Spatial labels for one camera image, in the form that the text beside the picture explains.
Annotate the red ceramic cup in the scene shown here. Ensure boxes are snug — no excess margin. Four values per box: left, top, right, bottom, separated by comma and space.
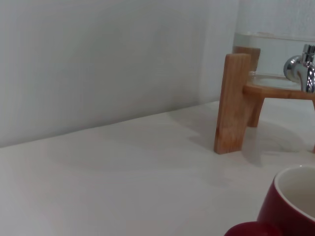
223, 165, 315, 236

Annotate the chrome faucet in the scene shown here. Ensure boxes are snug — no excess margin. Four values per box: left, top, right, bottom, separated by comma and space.
283, 44, 315, 93

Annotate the wooden dispenser stand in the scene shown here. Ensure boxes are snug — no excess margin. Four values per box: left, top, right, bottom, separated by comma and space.
213, 46, 315, 155

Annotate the glass water dispenser jar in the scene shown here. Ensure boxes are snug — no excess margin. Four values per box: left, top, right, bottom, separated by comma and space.
231, 0, 315, 88

